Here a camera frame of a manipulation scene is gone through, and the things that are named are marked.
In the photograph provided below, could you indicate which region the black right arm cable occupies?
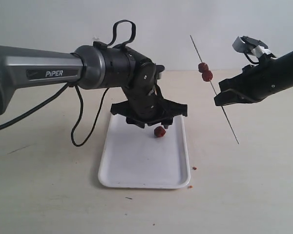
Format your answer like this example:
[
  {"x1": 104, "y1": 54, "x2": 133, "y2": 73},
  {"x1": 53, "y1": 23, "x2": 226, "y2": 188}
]
[{"x1": 244, "y1": 50, "x2": 259, "y2": 65}]

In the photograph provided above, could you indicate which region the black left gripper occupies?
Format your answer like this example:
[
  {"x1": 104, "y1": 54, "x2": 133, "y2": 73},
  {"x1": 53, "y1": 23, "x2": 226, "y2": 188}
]
[{"x1": 111, "y1": 84, "x2": 188, "y2": 130}]

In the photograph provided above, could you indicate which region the thin metal skewer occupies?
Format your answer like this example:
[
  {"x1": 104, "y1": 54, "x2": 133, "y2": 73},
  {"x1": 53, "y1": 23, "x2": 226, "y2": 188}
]
[{"x1": 189, "y1": 35, "x2": 240, "y2": 145}]

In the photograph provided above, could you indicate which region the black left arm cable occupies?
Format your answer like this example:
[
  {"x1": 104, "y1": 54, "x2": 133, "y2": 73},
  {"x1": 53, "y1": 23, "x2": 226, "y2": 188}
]
[{"x1": 0, "y1": 19, "x2": 137, "y2": 147}]

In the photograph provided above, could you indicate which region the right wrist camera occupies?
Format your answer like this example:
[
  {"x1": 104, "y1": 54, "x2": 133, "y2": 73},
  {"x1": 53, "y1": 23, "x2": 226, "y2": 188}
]
[{"x1": 232, "y1": 36, "x2": 276, "y2": 59}]

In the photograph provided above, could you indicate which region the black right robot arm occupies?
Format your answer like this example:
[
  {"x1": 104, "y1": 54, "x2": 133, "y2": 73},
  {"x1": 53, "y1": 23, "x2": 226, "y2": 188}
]
[{"x1": 214, "y1": 51, "x2": 293, "y2": 106}]

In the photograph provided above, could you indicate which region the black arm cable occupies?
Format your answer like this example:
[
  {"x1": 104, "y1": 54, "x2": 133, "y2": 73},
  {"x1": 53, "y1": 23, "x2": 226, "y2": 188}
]
[
  {"x1": 0, "y1": 19, "x2": 137, "y2": 147},
  {"x1": 244, "y1": 50, "x2": 259, "y2": 65}
]

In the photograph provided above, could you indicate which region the dark red ball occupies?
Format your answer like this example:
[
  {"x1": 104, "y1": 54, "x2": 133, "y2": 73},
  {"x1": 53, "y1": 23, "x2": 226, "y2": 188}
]
[
  {"x1": 198, "y1": 62, "x2": 209, "y2": 73},
  {"x1": 202, "y1": 70, "x2": 213, "y2": 82},
  {"x1": 154, "y1": 126, "x2": 166, "y2": 138}
]

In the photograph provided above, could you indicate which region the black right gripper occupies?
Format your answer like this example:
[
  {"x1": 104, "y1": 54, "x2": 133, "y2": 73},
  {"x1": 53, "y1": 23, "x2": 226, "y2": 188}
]
[{"x1": 214, "y1": 57, "x2": 283, "y2": 106}]

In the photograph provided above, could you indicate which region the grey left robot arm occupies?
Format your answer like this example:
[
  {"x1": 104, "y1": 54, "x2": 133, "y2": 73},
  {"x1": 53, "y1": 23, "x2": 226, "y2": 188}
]
[{"x1": 0, "y1": 45, "x2": 188, "y2": 128}]

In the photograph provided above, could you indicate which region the dark red ball front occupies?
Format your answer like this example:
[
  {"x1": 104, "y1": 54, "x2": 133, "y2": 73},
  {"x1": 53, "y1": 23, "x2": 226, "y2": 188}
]
[{"x1": 202, "y1": 70, "x2": 213, "y2": 82}]

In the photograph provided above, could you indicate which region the white rectangular plastic tray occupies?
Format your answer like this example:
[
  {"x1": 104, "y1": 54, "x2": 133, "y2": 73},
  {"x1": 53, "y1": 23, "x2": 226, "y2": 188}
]
[{"x1": 98, "y1": 115, "x2": 190, "y2": 190}]

